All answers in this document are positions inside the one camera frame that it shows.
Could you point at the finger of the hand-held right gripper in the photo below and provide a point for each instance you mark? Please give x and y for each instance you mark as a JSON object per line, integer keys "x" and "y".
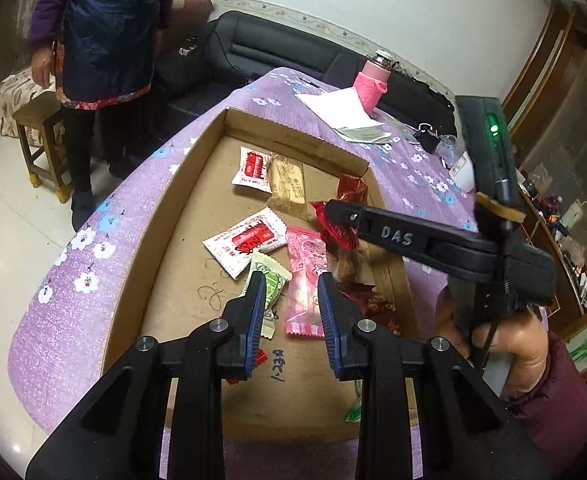
{"x": 343, "y": 214}

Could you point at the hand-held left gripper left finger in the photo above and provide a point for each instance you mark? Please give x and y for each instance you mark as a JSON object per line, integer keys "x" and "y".
{"x": 256, "y": 320}

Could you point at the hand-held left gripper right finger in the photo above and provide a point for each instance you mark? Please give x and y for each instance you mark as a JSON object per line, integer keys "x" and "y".
{"x": 329, "y": 320}

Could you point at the dark red snack packet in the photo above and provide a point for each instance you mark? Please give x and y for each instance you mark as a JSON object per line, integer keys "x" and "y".
{"x": 338, "y": 235}

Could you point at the green white snack packet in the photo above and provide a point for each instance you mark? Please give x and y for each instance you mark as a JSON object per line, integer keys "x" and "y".
{"x": 273, "y": 280}

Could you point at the red gold snack wrapper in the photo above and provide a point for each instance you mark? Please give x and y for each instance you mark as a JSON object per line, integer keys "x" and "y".
{"x": 371, "y": 305}

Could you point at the pink snack packet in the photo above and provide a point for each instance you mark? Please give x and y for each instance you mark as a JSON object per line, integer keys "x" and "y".
{"x": 303, "y": 280}

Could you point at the beige gold snack packet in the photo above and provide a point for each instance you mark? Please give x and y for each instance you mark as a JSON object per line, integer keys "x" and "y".
{"x": 286, "y": 185}

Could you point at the shallow cardboard box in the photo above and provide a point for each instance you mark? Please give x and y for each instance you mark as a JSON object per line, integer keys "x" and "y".
{"x": 198, "y": 270}

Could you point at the large white red snack packet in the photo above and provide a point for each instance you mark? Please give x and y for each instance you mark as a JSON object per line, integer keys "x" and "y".
{"x": 243, "y": 240}

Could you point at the small white red snack packet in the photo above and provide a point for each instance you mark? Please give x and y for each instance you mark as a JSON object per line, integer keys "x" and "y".
{"x": 253, "y": 167}

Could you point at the person's right forearm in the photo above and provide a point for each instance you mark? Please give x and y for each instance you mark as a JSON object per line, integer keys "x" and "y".
{"x": 558, "y": 410}

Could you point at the person's right hand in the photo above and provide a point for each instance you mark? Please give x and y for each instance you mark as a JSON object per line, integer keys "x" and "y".
{"x": 523, "y": 350}

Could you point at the pale green folded paper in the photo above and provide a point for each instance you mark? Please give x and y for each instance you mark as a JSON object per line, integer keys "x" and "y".
{"x": 368, "y": 134}

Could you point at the row of small shelf items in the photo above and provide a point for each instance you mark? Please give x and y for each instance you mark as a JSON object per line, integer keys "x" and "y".
{"x": 558, "y": 230}

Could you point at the white paper sheet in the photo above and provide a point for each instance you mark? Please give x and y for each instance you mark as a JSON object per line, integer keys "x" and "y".
{"x": 338, "y": 107}

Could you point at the clear glass jar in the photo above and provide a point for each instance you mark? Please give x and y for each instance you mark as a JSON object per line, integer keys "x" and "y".
{"x": 449, "y": 147}

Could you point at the black binder clip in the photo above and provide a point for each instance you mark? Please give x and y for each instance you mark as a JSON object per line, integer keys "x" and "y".
{"x": 427, "y": 137}

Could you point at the pink sleeved bottle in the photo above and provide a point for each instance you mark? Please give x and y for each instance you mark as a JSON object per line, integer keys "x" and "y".
{"x": 371, "y": 85}

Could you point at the wooden cabinet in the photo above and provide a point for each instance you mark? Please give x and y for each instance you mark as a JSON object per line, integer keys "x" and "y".
{"x": 583, "y": 135}

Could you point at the black leather sofa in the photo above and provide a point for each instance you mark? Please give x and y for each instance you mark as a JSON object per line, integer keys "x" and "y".
{"x": 273, "y": 50}

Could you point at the brown cushion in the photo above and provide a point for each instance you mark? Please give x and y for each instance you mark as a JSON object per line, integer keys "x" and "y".
{"x": 188, "y": 15}

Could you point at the wooden stool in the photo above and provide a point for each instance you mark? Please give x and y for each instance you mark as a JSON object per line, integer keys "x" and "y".
{"x": 38, "y": 111}

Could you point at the leaf print storage box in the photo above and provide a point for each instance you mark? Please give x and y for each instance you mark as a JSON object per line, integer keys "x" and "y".
{"x": 13, "y": 95}

